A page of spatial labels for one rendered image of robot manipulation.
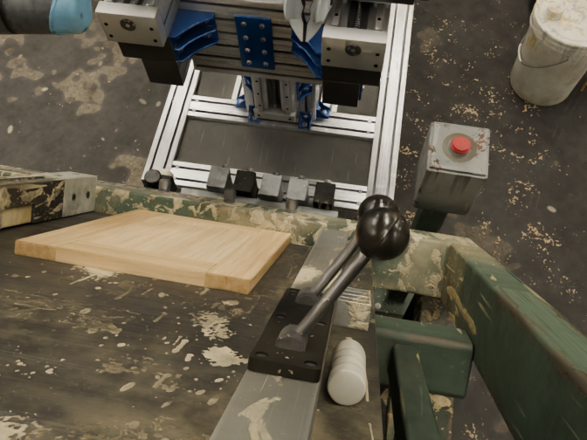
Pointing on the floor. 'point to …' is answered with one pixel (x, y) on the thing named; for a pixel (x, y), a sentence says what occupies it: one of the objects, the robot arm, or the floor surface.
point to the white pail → (551, 52)
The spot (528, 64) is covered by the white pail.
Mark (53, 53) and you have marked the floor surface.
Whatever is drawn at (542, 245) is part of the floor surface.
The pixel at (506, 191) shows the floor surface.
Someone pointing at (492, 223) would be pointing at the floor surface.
